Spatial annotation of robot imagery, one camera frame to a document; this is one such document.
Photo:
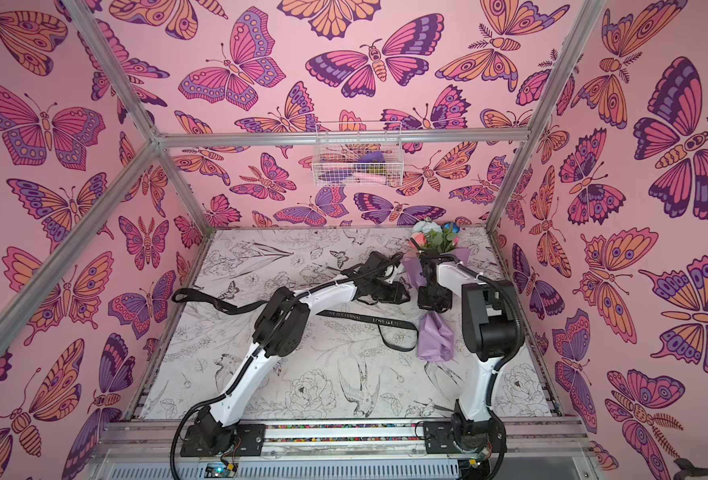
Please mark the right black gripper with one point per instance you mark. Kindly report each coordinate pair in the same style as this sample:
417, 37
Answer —
434, 299

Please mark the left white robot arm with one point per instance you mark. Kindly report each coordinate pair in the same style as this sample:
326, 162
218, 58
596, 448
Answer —
209, 428

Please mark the white wire basket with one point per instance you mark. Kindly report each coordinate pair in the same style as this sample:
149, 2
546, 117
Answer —
362, 153

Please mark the pink purple wrapping paper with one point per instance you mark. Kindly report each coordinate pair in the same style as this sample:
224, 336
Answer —
436, 340

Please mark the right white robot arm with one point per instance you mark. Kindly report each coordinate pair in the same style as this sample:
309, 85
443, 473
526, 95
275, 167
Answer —
493, 333

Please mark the blue fake flower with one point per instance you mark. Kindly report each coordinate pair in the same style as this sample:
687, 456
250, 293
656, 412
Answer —
450, 230

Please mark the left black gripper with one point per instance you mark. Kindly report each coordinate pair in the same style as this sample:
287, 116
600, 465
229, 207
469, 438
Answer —
399, 296

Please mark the black ribbon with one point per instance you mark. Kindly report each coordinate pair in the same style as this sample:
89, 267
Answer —
283, 318

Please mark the pink fake rose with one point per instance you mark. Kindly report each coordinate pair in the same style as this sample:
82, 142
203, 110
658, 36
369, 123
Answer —
419, 241

